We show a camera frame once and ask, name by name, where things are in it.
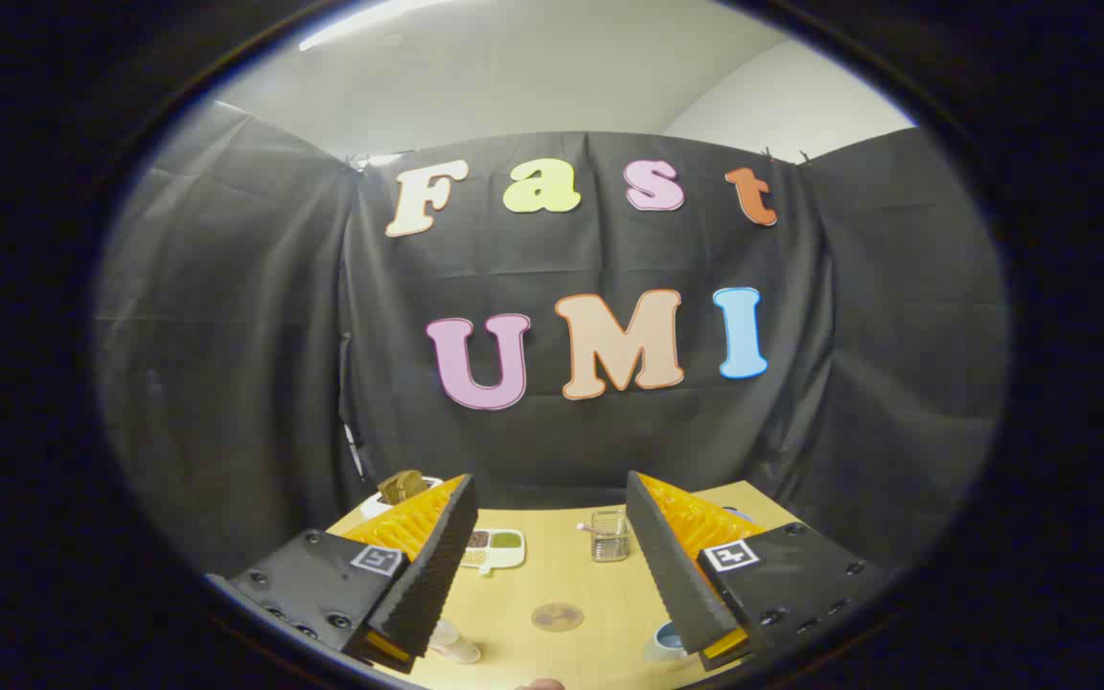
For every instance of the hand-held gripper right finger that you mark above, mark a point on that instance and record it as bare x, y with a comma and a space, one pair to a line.
672, 575

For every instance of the white toaster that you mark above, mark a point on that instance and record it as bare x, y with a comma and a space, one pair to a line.
375, 503

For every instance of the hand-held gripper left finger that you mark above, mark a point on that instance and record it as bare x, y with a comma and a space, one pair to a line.
432, 575

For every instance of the black backdrop cloth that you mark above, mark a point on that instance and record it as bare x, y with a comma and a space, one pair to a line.
255, 383

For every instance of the dark blue cup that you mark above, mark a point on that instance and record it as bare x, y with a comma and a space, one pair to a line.
667, 640

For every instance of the light wooden table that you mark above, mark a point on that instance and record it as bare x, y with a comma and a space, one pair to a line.
562, 575

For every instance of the brown bread slices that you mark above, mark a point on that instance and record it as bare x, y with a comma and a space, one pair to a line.
402, 486

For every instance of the white divided bean dish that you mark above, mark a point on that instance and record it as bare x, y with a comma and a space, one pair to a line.
499, 546

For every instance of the round brown coaster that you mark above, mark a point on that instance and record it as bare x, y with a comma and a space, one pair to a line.
557, 616

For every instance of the clear glass bottle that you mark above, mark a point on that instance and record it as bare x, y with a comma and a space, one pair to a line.
456, 647

